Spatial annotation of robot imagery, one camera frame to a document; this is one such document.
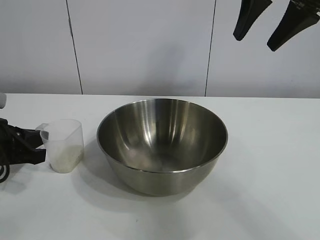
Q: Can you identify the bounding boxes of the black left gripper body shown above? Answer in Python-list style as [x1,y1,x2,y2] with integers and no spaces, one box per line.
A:
[0,117,34,165]

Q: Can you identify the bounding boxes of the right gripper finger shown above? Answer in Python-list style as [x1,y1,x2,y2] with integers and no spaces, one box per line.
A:
[232,0,273,41]
[266,0,317,52]

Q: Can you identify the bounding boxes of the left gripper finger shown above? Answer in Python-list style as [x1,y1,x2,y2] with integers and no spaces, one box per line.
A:
[23,127,45,150]
[32,148,47,166]

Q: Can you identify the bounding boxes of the white rice grains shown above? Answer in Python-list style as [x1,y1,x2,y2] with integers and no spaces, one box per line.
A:
[51,144,85,174]

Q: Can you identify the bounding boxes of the clear plastic measuring cup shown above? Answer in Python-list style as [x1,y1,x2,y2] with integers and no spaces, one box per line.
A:
[36,119,85,174]

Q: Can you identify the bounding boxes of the stainless steel mixing bowl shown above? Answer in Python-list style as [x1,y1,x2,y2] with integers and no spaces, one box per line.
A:
[96,98,229,197]

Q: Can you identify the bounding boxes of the black coiled left cable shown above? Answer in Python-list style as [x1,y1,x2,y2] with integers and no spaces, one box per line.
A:
[0,163,11,185]

